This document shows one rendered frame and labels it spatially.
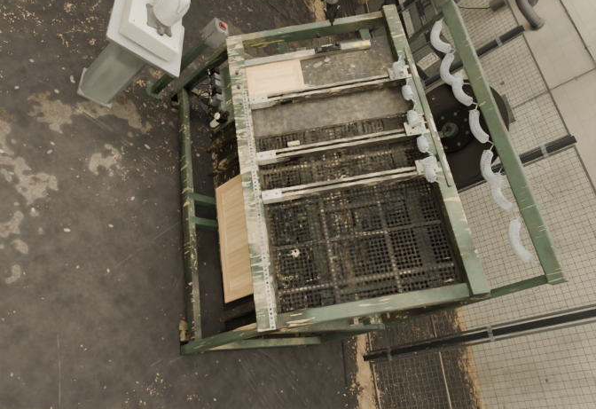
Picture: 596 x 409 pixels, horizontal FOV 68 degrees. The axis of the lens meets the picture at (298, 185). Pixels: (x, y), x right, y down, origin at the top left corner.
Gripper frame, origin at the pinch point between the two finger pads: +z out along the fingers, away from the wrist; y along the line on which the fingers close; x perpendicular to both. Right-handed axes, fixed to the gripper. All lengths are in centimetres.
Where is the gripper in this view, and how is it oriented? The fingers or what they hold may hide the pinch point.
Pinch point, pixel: (332, 21)
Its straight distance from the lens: 348.3
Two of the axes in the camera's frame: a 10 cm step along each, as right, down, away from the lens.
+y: -9.9, 1.7, 0.0
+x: 1.5, 9.0, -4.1
